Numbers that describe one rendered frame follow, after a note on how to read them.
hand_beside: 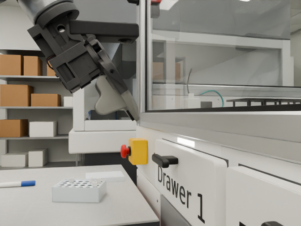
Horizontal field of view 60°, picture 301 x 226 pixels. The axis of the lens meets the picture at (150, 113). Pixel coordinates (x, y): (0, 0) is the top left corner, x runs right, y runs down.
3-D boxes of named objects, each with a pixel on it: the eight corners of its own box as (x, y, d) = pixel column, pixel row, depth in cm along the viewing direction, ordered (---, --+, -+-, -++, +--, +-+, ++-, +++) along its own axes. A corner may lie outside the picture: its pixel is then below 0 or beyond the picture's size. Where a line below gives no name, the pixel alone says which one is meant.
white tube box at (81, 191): (51, 201, 67) (51, 187, 67) (64, 192, 76) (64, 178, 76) (99, 202, 67) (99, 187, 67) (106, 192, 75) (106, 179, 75)
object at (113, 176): (85, 183, 84) (85, 178, 84) (85, 177, 93) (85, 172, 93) (124, 181, 88) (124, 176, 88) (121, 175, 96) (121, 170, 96)
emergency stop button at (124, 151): (121, 159, 75) (121, 145, 75) (119, 157, 79) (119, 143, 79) (131, 158, 76) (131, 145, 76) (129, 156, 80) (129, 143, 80)
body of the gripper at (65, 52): (73, 97, 46) (32, 38, 45) (113, 71, 48) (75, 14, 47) (71, 94, 39) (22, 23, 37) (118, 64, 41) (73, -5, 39)
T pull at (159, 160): (162, 169, 42) (162, 160, 42) (151, 160, 49) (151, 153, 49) (183, 167, 43) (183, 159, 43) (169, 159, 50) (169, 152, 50)
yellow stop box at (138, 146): (130, 165, 74) (130, 140, 74) (126, 161, 81) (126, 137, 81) (147, 164, 76) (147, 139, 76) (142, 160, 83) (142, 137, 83)
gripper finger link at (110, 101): (114, 136, 43) (82, 90, 43) (143, 116, 44) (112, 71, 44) (114, 136, 40) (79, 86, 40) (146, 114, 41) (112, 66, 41)
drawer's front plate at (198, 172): (215, 249, 33) (215, 161, 33) (155, 186, 61) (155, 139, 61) (227, 248, 33) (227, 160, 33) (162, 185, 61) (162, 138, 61)
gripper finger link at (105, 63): (118, 98, 44) (88, 56, 44) (126, 93, 44) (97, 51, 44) (119, 93, 39) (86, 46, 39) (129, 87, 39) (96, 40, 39)
